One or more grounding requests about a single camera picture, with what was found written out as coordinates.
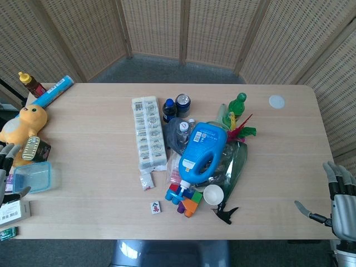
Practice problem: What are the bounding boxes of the white box with barcode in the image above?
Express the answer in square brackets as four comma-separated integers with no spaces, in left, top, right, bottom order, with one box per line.
[0,200,32,226]

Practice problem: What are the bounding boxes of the white paper cup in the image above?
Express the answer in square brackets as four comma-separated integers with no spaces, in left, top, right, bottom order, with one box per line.
[202,184,224,205]

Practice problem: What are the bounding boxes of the clear blue plastic container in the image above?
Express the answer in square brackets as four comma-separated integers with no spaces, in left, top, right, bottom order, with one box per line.
[12,161,54,194]

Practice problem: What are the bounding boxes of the purple pink small packet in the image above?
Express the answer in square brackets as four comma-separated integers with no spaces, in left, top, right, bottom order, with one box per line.
[4,173,15,193]

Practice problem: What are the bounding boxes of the yellow plush toy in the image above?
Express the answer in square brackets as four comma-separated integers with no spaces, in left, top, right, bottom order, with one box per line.
[0,105,48,167]

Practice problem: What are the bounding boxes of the honey bottle with yellow cap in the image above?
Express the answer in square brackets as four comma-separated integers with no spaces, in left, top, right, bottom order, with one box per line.
[18,71,47,98]

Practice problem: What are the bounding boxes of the tin can with pull tab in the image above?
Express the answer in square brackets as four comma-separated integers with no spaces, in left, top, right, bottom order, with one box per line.
[21,135,52,163]

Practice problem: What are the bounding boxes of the small zip bag red bits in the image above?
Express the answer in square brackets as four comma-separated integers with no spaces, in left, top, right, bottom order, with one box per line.
[140,170,155,193]

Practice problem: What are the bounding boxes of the blue toy block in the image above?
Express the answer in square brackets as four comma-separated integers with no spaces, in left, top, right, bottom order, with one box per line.
[164,186,190,205]

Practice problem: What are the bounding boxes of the blue detergent jug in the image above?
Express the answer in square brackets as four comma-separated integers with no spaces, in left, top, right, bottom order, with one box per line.
[177,121,229,193]

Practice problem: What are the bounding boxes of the clear green spray bottle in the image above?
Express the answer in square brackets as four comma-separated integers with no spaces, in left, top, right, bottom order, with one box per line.
[211,141,249,225]

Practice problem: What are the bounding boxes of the white round cable hole cover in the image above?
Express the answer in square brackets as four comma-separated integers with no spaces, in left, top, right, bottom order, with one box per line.
[268,95,286,110]

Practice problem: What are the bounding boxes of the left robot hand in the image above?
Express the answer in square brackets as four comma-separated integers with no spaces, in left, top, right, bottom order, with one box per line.
[0,142,32,208]

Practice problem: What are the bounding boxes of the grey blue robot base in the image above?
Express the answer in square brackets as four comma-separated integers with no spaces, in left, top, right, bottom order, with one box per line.
[110,239,231,267]

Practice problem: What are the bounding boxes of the green chewing gum pack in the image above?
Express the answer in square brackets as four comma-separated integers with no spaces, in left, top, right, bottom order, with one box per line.
[0,226,19,240]

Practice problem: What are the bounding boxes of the clear water bottle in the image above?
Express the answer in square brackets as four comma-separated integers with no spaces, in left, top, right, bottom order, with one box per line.
[162,117,193,155]

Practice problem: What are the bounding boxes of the small clear bottle blue label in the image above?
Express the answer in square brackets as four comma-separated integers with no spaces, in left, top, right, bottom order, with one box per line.
[177,121,191,143]

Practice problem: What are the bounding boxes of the woven rattan folding screen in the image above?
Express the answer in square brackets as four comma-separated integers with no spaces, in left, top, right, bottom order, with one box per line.
[0,0,356,173]

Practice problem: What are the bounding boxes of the green plastic bottle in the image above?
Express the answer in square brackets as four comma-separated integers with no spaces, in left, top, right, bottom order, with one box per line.
[228,92,248,123]

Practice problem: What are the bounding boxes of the white mahjong tile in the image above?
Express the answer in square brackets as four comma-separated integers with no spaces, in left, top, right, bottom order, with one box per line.
[150,200,163,215]

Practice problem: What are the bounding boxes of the orange toy block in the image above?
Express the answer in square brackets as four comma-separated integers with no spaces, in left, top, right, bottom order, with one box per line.
[182,198,200,218]

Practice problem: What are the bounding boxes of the blue cling film roll box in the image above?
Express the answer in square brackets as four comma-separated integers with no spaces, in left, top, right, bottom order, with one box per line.
[34,74,75,110]

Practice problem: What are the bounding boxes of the clear zip bag pink strip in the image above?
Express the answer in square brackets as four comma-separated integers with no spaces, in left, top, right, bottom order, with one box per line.
[166,152,185,185]

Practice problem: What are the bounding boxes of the blue ink bottle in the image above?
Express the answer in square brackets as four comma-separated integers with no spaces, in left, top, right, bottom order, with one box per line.
[161,98,178,123]

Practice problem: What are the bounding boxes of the colourful feather shuttlecock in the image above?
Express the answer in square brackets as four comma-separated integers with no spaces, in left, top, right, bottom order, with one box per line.
[226,112,257,144]

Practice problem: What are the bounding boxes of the clear plastic packaged white items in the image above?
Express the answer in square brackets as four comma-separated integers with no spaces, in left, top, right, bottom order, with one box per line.
[131,95,169,171]

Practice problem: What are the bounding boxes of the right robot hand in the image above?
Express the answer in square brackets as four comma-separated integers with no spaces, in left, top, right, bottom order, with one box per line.
[294,161,356,243]

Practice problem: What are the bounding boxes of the pale clear glass bottle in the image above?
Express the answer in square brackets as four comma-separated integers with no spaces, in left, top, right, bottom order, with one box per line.
[217,103,228,123]

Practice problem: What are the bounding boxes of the dark blue metal can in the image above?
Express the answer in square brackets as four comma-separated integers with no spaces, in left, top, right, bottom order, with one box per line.
[175,93,192,118]

